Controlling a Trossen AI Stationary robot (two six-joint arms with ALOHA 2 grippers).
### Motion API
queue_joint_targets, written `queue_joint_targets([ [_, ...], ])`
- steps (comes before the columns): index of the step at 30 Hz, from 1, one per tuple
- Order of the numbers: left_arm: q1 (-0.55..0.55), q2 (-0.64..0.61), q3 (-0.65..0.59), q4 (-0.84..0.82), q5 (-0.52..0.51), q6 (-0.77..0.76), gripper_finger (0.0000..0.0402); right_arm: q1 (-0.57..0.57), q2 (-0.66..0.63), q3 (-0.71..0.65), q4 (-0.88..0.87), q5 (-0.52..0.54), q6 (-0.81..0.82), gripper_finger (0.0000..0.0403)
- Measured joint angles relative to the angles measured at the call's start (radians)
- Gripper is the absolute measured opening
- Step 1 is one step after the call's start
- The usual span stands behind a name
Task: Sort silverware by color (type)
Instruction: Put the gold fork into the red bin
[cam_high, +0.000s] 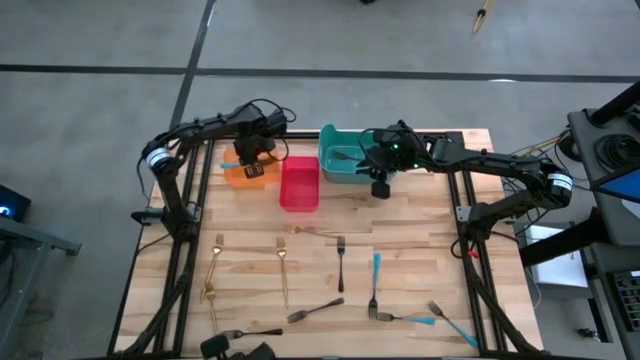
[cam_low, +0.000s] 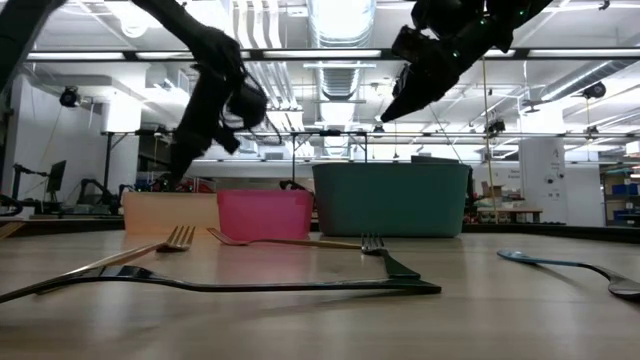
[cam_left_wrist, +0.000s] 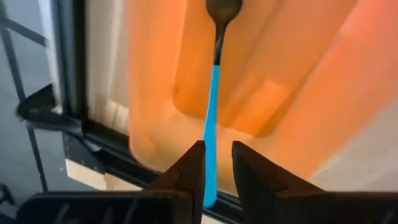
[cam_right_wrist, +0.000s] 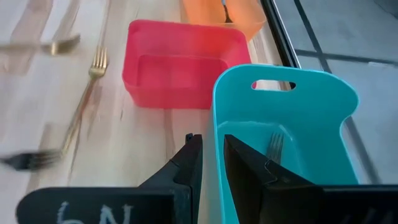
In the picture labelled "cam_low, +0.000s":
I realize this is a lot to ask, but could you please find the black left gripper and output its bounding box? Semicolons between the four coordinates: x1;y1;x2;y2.
167;44;246;195

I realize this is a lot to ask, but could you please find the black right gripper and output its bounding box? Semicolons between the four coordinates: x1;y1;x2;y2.
379;19;501;124

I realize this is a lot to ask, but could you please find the rose gold metal fork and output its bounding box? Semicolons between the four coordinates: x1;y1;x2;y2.
206;227;364;250

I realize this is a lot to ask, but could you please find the blue spoon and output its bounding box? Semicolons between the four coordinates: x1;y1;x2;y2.
496;248;640;302

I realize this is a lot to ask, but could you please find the orange plastic bin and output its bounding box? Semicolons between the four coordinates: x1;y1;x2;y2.
122;191;221;236

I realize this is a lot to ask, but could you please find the red-pink plastic bin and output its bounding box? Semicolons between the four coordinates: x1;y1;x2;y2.
216;188;315;242

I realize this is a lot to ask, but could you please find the teal plastic basket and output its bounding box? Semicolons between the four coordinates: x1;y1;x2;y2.
311;162;472;239

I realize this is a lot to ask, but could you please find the cardboard box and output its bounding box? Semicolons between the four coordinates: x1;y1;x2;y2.
480;180;507;200

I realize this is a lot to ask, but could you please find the black overhead crossbar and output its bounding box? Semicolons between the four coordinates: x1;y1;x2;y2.
0;47;640;63

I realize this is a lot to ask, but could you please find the black computer monitor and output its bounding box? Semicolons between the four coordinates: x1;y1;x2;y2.
45;159;68;196

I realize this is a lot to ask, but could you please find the wooden background table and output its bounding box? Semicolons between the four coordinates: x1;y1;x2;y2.
474;206;545;225

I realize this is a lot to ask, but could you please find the shelf with blue bins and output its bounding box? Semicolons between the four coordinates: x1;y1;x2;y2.
599;167;640;227

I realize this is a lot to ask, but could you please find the silver ceiling duct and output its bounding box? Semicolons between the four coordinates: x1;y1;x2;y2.
305;0;377;157

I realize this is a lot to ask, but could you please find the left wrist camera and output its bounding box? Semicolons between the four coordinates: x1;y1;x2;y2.
225;82;270;130

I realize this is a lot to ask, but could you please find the black aluminium table frame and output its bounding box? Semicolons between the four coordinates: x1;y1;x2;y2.
0;215;640;246

